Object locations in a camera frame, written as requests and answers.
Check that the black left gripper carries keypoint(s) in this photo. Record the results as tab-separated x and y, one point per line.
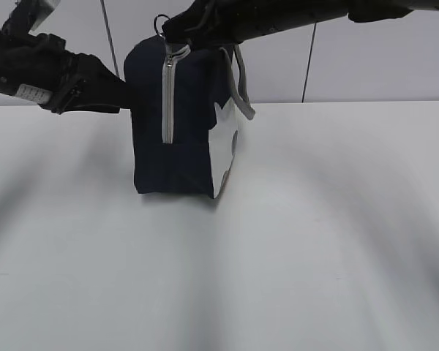
83	82

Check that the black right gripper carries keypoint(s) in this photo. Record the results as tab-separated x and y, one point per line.
208	24

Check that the navy blue lunch bag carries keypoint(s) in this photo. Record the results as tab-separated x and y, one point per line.
185	120

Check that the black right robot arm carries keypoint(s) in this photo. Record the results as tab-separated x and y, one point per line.
367	11

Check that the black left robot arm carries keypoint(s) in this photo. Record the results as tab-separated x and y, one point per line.
39	68

